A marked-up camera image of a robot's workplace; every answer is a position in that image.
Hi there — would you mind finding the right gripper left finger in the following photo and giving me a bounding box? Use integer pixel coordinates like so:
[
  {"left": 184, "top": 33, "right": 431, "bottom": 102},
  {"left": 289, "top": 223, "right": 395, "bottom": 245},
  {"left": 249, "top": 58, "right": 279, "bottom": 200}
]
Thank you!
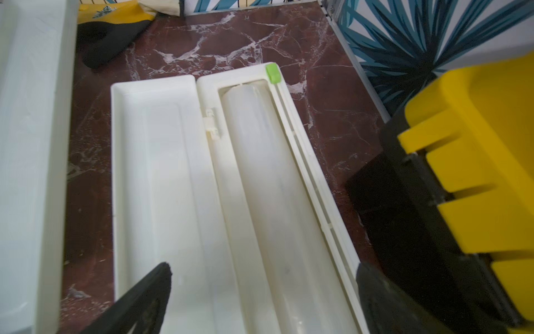
[{"left": 82, "top": 262, "right": 172, "bottom": 333}]

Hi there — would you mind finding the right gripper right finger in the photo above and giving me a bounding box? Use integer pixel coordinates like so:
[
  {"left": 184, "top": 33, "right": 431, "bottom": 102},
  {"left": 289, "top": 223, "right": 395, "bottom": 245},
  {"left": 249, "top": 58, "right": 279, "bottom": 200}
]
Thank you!
[{"left": 356, "top": 263, "right": 452, "bottom": 334}]

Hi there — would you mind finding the plastic wrap roll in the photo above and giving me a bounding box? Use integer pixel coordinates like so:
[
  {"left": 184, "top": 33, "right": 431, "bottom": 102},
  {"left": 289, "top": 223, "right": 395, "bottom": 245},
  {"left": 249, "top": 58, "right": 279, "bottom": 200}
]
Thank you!
[{"left": 221, "top": 82, "right": 358, "bottom": 333}]

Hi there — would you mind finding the white wrap dispenser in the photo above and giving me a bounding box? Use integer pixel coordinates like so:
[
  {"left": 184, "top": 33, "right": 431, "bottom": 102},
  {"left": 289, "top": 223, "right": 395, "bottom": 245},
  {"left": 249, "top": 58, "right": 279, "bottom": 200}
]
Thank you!
[
  {"left": 1, "top": 1, "right": 79, "bottom": 333},
  {"left": 111, "top": 63, "right": 369, "bottom": 333}
]

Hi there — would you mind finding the yellow black toolbox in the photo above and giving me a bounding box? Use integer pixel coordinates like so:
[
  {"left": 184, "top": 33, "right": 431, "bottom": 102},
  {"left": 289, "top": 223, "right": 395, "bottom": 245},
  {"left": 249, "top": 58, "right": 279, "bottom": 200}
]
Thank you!
[{"left": 346, "top": 54, "right": 533, "bottom": 333}]

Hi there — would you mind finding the yellow black work glove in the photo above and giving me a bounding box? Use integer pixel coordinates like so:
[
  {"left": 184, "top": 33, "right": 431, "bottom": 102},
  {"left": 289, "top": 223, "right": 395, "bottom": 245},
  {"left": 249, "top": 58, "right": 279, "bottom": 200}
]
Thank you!
[{"left": 77, "top": 1, "right": 184, "bottom": 70}]

